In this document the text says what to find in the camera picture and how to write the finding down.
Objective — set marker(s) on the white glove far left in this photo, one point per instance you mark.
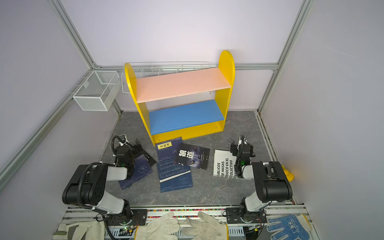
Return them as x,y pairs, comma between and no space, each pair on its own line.
93,230

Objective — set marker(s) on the black wolf cover book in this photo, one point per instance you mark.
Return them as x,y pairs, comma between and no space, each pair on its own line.
192,156

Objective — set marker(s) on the blue book yellow label top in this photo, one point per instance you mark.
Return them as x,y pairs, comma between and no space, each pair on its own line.
167,150

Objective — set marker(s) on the white work glove centre left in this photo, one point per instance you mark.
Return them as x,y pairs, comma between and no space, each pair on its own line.
162,228

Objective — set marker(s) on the blue bottom book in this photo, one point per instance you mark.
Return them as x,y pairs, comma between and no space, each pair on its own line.
178,183

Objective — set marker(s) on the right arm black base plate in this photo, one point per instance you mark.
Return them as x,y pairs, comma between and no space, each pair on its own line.
239,216

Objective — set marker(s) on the white work glove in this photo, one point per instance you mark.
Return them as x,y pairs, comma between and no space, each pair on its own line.
162,228
208,229

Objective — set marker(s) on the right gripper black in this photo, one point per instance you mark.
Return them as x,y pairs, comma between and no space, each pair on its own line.
242,147

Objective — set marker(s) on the white book black lettering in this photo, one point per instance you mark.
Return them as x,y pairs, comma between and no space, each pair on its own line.
224,164

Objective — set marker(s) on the blue book with barcode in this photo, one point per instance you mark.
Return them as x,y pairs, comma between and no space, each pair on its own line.
168,169

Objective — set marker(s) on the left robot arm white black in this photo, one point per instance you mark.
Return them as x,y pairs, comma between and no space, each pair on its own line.
87,187

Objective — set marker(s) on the yellow bananas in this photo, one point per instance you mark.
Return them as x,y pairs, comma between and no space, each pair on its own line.
290,177

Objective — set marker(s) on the dark blue book left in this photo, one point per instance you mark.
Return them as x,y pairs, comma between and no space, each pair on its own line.
142,169

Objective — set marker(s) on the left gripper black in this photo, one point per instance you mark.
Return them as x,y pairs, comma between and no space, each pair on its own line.
139,151

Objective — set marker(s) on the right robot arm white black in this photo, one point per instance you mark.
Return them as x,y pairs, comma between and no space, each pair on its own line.
271,182

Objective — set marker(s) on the blue dotted glove right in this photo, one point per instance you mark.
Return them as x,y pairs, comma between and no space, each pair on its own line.
289,227

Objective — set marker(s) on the white wire rack rear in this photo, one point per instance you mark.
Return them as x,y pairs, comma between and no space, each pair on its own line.
158,70

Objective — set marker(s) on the white work glove centre right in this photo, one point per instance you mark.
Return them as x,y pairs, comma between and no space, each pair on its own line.
208,229

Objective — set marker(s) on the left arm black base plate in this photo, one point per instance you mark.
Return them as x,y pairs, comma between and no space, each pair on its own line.
131,218

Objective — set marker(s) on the yellow shelf pink blue boards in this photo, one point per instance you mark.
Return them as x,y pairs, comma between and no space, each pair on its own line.
186,121

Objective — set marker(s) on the white mesh basket left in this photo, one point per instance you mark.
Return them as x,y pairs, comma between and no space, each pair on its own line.
98,91

